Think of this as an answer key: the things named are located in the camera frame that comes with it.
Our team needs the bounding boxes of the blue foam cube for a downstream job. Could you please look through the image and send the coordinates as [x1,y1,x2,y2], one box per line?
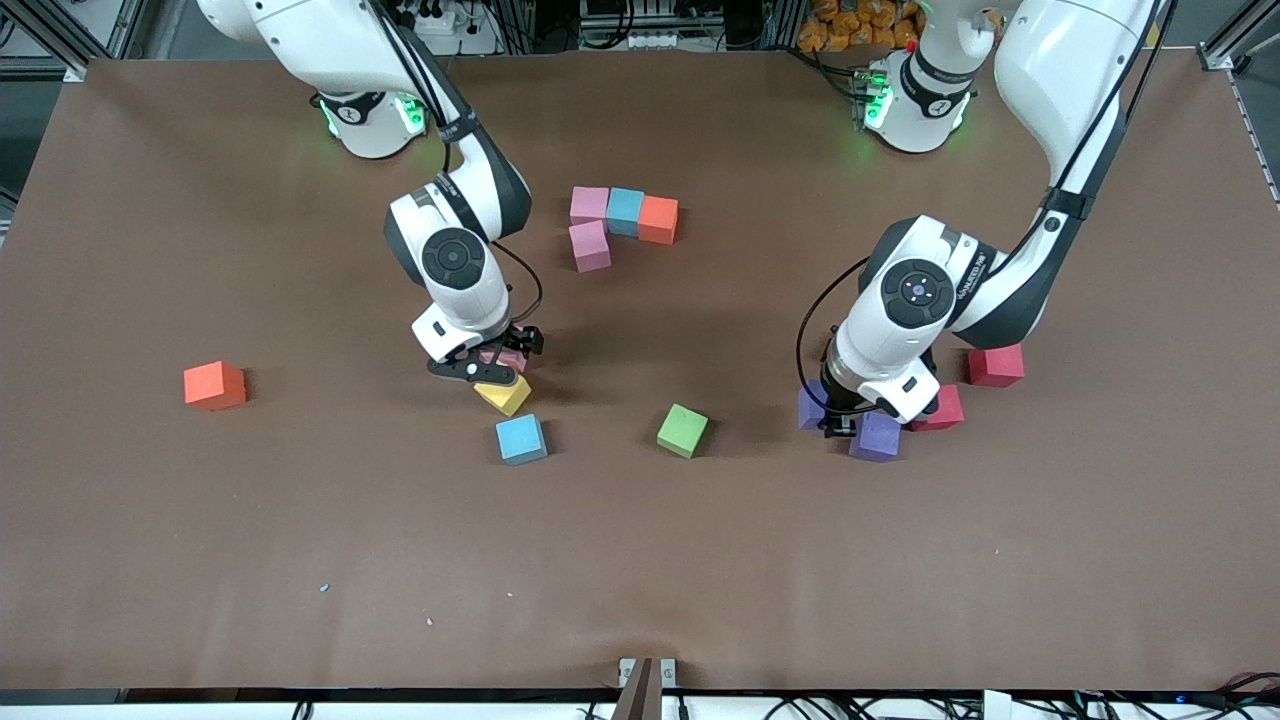
[495,413,549,467]
[606,187,646,238]

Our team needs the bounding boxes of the brown table cover sheet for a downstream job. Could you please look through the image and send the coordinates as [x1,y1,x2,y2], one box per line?
[0,48,1280,693]

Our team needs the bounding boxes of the green foam cube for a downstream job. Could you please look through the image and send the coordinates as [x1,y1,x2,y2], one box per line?
[656,403,710,459]

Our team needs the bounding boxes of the pile of orange objects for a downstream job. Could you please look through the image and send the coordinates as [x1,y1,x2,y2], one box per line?
[797,0,926,53]

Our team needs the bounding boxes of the orange foam cube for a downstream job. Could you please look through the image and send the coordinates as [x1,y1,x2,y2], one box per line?
[637,196,680,246]
[183,361,248,412]

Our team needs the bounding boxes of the white power strip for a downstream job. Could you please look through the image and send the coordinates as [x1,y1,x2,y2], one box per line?
[395,0,501,56]

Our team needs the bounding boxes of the red foam cube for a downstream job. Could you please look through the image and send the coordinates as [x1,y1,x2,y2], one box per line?
[910,384,966,432]
[967,344,1026,388]

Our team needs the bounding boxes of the white table edge rail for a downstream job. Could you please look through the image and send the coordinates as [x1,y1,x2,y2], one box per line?
[0,698,1280,720]

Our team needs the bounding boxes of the purple foam cube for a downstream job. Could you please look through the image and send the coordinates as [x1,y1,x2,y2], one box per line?
[849,412,903,463]
[797,378,833,432]

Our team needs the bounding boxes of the metal equipment rack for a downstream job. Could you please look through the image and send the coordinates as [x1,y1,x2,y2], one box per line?
[520,0,801,56]

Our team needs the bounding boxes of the metal table edge bracket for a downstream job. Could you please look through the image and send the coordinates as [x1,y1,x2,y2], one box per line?
[612,656,678,720]

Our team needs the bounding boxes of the aluminium frame post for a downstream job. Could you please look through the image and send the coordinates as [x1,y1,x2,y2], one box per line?
[0,0,136,83]
[1198,0,1280,73]

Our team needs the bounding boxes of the black cable bundle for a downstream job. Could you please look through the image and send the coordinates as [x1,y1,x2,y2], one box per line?
[575,672,1280,720]

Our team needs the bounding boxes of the aluminium table side rail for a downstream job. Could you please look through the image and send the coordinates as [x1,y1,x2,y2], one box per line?
[1225,70,1280,211]

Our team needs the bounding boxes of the yellow foam cube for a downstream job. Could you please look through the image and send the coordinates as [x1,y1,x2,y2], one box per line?
[473,372,533,417]

